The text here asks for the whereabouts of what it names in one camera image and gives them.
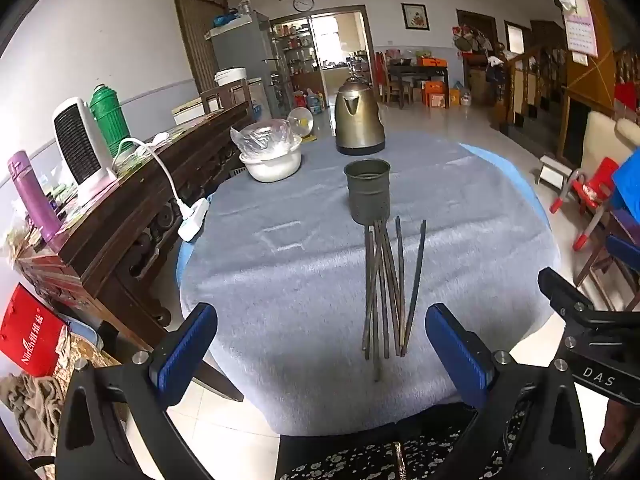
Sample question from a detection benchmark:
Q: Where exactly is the wall calendar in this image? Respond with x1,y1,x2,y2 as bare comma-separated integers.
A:
555,0,600,58

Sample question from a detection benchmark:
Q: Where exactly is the dark wooden dining table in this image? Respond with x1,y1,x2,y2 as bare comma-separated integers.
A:
385,62,451,108

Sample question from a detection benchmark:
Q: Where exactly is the white rice cooker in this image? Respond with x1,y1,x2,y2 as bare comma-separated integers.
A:
215,67,248,86

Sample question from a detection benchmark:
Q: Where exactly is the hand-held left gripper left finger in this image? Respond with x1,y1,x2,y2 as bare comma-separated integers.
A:
54,302,219,480

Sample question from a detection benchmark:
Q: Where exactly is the black floral seat cushion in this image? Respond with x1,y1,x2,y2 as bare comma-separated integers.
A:
277,400,526,480

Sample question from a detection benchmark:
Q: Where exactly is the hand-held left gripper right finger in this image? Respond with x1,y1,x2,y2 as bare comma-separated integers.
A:
425,303,593,480

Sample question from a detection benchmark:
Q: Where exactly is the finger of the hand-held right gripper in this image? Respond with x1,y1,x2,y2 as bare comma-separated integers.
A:
537,267,597,320
606,236,640,274

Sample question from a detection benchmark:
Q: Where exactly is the white power strip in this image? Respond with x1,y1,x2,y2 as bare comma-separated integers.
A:
177,197,210,242

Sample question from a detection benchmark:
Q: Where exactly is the dark wooden chair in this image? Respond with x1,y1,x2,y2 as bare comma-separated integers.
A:
200,79,251,113

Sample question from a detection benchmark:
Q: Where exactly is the tall orange box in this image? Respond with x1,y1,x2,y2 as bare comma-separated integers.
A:
422,80,448,108

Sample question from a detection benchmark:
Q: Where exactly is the wooden stair railing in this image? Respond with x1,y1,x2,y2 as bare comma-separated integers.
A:
500,42,568,136

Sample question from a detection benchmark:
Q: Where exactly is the red paper bag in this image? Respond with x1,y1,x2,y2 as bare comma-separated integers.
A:
0,282,71,378

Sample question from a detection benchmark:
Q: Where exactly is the bundle of dark chopsticks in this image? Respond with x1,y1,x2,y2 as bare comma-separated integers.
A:
362,216,427,383

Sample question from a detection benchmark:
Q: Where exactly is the white chest freezer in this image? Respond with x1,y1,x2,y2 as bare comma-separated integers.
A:
172,100,206,125

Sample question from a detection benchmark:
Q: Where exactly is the grey refrigerator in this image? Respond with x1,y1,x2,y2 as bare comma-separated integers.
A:
207,10,281,121

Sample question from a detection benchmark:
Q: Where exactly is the dark carved wooden sideboard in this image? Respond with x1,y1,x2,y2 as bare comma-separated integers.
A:
17,102,253,401

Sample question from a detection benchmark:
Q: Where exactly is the green thermos flask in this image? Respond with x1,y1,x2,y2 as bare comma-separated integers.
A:
89,84,133,158

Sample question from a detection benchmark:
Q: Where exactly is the brown crumpled cloth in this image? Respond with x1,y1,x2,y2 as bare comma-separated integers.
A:
0,372,63,456

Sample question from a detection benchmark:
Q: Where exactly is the metal chopstick holder cup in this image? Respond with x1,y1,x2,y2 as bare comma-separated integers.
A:
344,158,392,226

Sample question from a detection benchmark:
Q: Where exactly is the bronze electric kettle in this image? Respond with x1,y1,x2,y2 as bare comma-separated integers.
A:
334,77,387,156

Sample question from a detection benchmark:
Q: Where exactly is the brown wooden door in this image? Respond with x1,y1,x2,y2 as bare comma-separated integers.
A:
171,0,230,106

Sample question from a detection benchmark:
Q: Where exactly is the grey tablecloth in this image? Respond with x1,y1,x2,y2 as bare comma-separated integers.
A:
177,130,561,436

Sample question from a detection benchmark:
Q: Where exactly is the white fan heater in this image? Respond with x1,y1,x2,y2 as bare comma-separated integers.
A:
52,96,118,201

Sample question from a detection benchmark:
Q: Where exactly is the blue table cover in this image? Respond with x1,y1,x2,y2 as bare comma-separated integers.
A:
175,142,551,261

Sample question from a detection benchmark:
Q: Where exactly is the framed wall picture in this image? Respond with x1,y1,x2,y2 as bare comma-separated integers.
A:
401,3,430,31

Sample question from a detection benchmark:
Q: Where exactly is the white power cable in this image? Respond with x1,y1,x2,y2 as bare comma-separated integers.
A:
112,137,183,211

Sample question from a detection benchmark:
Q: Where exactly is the golden patterned bag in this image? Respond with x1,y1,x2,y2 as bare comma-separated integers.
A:
52,332,123,411

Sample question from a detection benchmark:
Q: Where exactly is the person's right hand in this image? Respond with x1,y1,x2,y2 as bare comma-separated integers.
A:
600,400,640,461

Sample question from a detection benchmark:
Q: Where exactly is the white step stool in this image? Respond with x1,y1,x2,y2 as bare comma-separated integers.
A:
536,156,568,186

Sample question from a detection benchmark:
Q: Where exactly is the cream armchair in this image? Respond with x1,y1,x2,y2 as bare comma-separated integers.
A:
582,110,640,176

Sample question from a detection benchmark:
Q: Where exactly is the red plastic chair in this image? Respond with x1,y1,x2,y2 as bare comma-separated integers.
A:
550,156,621,252

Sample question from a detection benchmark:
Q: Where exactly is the glass display shelf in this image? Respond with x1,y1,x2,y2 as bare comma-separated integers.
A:
270,17,321,106

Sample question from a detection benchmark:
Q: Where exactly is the purple water bottle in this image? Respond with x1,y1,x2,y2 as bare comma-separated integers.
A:
7,150,63,246

